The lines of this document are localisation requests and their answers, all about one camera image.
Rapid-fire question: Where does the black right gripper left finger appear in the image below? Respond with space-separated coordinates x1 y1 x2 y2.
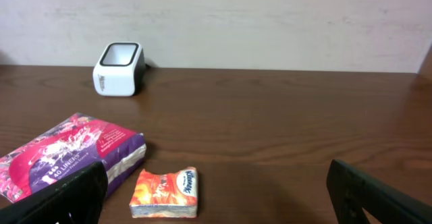
1 162 108 224

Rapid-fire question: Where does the orange tissue pack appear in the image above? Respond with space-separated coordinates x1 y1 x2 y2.
130 167 198 218

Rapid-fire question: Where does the white barcode scanner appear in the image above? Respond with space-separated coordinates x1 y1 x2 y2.
92 42 146 96

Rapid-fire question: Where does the purple pink liners pack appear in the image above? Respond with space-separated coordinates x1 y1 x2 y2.
1 113 146 203

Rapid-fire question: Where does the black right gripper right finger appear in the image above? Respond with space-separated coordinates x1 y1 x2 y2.
326 159 431 224

